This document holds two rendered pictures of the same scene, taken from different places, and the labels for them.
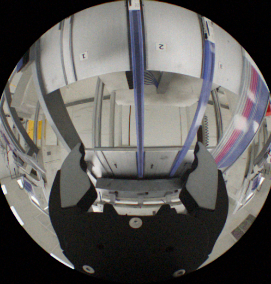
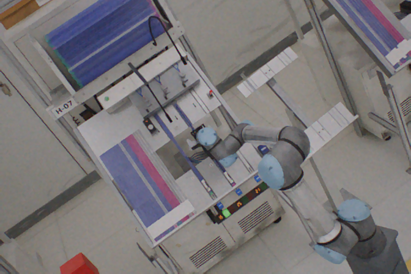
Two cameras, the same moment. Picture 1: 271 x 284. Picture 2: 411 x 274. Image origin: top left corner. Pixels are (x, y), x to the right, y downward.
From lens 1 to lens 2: 2.43 m
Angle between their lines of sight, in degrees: 34
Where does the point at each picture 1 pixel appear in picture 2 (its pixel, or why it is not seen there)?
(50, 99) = not seen: hidden behind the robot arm
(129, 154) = (193, 120)
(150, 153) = (185, 126)
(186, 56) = (203, 167)
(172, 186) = (152, 112)
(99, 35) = not seen: hidden behind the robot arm
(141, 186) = (171, 99)
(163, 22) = (216, 174)
